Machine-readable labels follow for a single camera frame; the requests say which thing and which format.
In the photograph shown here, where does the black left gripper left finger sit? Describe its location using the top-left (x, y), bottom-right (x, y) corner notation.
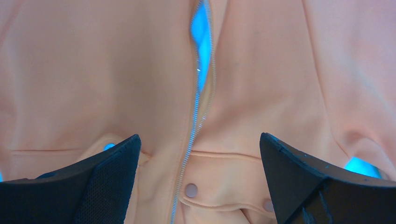
top-left (0, 135), bottom-right (141, 224)

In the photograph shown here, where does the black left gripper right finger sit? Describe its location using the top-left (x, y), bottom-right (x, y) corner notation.
top-left (260, 133), bottom-right (396, 224)

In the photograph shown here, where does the orange zip jacket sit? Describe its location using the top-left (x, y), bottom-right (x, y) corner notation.
top-left (0, 0), bottom-right (396, 224)

